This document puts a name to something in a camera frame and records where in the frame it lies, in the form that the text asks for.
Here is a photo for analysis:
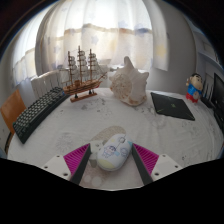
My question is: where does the white wall shelf unit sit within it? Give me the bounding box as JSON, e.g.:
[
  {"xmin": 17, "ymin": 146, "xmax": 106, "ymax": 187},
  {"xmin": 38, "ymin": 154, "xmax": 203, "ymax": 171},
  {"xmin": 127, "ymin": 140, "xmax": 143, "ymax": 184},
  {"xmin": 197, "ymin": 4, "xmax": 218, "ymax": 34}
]
[{"xmin": 193, "ymin": 26, "xmax": 224, "ymax": 73}]

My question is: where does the wooden model sailing ship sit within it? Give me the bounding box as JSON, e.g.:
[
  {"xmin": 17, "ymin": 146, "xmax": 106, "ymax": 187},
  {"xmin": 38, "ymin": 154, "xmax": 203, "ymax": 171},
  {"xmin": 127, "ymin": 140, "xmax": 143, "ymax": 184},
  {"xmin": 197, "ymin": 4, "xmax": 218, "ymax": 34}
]
[{"xmin": 59, "ymin": 45, "xmax": 108, "ymax": 103}]

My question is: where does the cartoon boy figurine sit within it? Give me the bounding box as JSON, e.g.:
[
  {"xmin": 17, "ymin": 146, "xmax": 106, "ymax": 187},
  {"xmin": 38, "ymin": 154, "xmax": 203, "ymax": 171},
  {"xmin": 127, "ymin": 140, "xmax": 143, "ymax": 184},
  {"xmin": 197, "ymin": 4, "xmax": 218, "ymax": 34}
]
[{"xmin": 185, "ymin": 73, "xmax": 204, "ymax": 104}]

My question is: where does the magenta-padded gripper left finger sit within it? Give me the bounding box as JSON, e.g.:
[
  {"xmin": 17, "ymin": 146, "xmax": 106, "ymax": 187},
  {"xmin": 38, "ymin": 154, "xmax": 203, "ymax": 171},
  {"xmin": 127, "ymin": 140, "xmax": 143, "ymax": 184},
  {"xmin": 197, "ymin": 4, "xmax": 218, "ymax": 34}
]
[{"xmin": 42, "ymin": 143, "xmax": 92, "ymax": 185}]

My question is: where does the white cartoon-print computer mouse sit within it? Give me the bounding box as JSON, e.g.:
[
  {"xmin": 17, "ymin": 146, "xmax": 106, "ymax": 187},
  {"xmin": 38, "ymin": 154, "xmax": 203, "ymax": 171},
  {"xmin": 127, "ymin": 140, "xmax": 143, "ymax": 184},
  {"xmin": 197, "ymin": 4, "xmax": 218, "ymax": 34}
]
[{"xmin": 96, "ymin": 133, "xmax": 134, "ymax": 172}]

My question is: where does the black mouse pad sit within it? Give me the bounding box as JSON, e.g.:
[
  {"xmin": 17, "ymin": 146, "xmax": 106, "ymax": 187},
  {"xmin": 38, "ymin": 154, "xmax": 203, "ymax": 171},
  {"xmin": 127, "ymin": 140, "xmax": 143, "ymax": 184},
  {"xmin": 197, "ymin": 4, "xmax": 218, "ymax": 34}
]
[{"xmin": 150, "ymin": 91, "xmax": 196, "ymax": 122}]

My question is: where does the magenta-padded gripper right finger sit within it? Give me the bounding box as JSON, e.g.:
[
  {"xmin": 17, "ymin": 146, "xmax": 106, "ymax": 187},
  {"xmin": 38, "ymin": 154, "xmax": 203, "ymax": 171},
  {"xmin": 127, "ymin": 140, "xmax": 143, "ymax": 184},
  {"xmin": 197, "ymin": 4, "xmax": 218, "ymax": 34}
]
[{"xmin": 131, "ymin": 143, "xmax": 183, "ymax": 186}]

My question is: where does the black keyboard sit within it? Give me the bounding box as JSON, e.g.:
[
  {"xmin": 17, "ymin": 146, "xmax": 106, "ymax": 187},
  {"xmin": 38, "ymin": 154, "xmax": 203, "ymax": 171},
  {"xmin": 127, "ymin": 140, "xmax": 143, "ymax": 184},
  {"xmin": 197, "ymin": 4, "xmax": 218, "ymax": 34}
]
[{"xmin": 12, "ymin": 86, "xmax": 70, "ymax": 145}]

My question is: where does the black monitor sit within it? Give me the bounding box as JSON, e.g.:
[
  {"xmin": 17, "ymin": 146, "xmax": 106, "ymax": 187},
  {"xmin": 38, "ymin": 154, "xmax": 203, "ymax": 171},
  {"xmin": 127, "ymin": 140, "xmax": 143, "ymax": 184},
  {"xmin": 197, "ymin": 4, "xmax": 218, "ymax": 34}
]
[{"xmin": 211, "ymin": 72, "xmax": 224, "ymax": 134}]

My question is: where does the sheer white star-print curtain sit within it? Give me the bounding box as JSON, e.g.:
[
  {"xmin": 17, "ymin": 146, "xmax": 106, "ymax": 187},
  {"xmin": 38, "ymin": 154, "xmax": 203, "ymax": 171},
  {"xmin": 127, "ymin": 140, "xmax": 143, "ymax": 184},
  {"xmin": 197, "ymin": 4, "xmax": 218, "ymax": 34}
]
[{"xmin": 11, "ymin": 0, "xmax": 169, "ymax": 86}]

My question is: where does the white radiator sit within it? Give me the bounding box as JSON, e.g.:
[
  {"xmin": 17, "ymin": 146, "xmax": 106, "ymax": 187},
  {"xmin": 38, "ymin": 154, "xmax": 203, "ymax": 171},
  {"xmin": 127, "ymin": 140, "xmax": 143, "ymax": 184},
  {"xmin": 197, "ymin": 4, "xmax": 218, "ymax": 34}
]
[{"xmin": 30, "ymin": 69, "xmax": 73, "ymax": 99}]

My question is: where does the white printed tablecloth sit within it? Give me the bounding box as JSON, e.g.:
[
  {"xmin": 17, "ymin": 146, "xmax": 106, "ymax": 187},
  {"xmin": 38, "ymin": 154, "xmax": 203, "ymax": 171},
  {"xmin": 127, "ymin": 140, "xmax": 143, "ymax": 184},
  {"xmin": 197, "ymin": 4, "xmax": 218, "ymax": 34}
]
[{"xmin": 6, "ymin": 87, "xmax": 224, "ymax": 191}]

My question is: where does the large white conch shell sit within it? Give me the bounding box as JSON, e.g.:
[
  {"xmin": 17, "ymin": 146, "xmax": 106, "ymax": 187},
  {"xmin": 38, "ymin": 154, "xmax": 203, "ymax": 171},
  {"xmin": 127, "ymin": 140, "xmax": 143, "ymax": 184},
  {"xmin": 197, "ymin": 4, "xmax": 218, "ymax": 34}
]
[{"xmin": 109, "ymin": 55, "xmax": 150, "ymax": 107}]

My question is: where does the brown wooden chair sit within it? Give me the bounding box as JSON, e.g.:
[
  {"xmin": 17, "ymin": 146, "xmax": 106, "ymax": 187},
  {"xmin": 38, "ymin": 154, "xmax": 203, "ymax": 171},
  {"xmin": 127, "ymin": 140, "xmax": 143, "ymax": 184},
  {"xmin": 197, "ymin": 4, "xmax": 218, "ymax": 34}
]
[{"xmin": 0, "ymin": 89, "xmax": 27, "ymax": 136}]

